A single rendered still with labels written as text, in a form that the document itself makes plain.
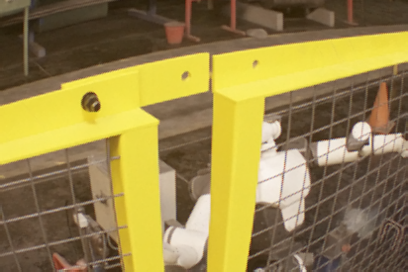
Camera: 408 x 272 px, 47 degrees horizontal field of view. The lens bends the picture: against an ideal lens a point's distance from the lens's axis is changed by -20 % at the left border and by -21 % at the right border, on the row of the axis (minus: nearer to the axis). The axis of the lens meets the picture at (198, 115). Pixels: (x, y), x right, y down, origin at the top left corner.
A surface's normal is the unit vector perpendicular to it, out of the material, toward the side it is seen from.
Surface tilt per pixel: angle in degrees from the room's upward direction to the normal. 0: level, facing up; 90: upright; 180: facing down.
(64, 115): 90
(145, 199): 90
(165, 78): 90
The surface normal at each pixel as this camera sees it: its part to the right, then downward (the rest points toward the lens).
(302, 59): 0.58, 0.32
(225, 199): -0.82, 0.21
